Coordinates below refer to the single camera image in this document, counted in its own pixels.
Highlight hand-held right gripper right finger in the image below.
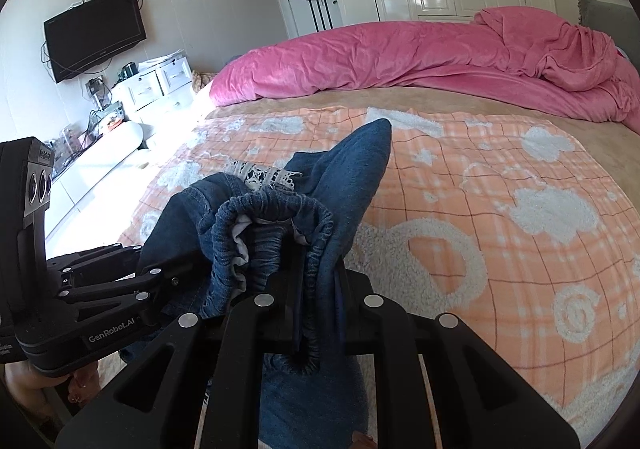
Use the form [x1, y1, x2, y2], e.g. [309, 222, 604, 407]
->
[336, 271, 583, 449]

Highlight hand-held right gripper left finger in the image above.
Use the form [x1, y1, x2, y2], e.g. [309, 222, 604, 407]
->
[55, 293, 302, 449]

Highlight clear plastic containers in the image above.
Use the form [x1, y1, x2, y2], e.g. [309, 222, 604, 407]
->
[50, 126, 84, 174]

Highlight blue denim lace-trimmed garment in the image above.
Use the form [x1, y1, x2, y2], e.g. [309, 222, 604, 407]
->
[120, 119, 393, 449]

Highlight white low cabinet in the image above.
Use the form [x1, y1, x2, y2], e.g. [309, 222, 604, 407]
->
[45, 121, 151, 230]

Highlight orange plaid printed blanket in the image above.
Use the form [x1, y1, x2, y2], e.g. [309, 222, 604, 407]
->
[135, 106, 640, 440]

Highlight person's left hand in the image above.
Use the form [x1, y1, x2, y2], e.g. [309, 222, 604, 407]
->
[7, 363, 99, 405]

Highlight pink duvet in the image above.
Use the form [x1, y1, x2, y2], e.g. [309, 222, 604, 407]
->
[209, 6, 640, 122]

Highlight grey headboard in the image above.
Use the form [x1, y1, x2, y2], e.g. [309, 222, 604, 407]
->
[577, 0, 640, 52]

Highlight black wall television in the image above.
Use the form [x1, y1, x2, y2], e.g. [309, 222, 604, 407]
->
[43, 0, 147, 84]

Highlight white drawer cabinet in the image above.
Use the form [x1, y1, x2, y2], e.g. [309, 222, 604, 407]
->
[111, 56, 196, 127]

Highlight wall socket with plugs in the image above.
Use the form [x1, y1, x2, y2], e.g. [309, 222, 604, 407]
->
[87, 76, 112, 110]

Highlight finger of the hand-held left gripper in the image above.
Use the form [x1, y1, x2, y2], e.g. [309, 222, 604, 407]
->
[57, 268, 174, 326]
[47, 244, 146, 288]

